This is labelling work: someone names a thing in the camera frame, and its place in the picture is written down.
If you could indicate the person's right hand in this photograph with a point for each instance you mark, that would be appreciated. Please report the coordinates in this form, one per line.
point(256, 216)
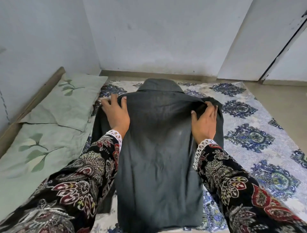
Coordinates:
point(205, 127)

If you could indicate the person's left hand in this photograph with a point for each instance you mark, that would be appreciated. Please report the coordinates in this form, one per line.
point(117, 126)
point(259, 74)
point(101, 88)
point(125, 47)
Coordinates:
point(117, 117)

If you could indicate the person's right thumb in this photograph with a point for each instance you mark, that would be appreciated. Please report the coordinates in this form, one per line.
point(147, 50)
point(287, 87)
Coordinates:
point(194, 116)

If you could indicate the person's left thumb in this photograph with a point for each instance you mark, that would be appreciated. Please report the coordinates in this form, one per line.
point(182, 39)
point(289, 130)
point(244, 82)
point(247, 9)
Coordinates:
point(124, 103)

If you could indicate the dark grey shirt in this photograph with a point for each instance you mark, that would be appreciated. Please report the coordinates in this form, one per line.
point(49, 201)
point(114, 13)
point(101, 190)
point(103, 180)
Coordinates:
point(158, 148)

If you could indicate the person's right forearm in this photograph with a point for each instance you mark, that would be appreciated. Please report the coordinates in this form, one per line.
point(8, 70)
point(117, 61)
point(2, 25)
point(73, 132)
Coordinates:
point(235, 187)

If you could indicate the person's left forearm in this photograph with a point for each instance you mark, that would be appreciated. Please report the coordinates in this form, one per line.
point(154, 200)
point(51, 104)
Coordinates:
point(76, 182)

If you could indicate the green leaf print pillow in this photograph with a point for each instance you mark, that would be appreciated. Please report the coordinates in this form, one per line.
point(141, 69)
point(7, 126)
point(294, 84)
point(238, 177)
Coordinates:
point(28, 156)
point(69, 103)

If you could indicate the blue patterned bedsheet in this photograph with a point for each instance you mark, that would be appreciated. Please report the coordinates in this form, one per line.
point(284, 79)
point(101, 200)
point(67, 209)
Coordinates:
point(254, 134)

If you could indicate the wooden baseboard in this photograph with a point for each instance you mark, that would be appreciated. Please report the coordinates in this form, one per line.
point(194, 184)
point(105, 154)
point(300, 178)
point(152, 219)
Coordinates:
point(28, 105)

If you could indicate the white door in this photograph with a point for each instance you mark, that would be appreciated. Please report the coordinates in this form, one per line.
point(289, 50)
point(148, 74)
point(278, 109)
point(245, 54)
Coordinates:
point(290, 60)

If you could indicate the white door frame panel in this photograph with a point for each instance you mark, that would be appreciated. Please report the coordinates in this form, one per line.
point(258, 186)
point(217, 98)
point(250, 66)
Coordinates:
point(249, 40)

